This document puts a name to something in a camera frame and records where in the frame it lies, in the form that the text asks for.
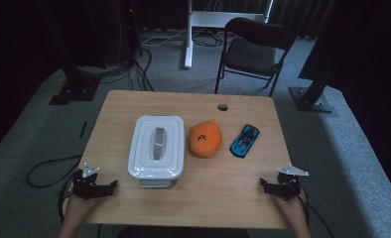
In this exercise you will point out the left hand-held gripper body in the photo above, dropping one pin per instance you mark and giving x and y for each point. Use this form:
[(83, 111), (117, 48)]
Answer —
[(84, 186)]

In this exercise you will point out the person's left hand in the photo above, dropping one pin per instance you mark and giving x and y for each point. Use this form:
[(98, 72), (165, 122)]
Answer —
[(79, 206)]

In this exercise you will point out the black folding chair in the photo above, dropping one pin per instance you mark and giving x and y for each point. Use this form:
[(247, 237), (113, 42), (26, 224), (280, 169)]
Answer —
[(249, 53)]

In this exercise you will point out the black metal stand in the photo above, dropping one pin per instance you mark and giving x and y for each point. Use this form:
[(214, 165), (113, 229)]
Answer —
[(76, 89), (311, 99)]

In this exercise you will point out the white desk frame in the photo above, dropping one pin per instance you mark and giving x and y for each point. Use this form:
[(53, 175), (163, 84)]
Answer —
[(190, 39)]

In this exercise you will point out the person's right hand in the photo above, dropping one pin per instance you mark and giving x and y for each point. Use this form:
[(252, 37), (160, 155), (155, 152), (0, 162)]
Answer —
[(294, 211)]

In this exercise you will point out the black floor strip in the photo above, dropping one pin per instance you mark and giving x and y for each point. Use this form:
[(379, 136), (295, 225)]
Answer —
[(83, 129)]

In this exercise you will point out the clear brown storage box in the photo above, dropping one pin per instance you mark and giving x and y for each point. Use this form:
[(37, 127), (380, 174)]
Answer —
[(157, 182)]

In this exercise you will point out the orange plush toy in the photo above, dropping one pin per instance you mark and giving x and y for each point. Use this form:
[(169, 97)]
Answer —
[(205, 139)]

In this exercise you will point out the blue toy car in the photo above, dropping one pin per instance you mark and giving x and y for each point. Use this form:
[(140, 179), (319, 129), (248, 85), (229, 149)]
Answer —
[(244, 140)]

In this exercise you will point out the person's dark clothing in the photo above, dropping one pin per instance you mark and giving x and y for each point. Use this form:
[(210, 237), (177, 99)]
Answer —
[(183, 233)]

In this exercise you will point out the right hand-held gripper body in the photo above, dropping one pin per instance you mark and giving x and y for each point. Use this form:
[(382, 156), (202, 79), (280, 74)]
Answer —
[(287, 186)]

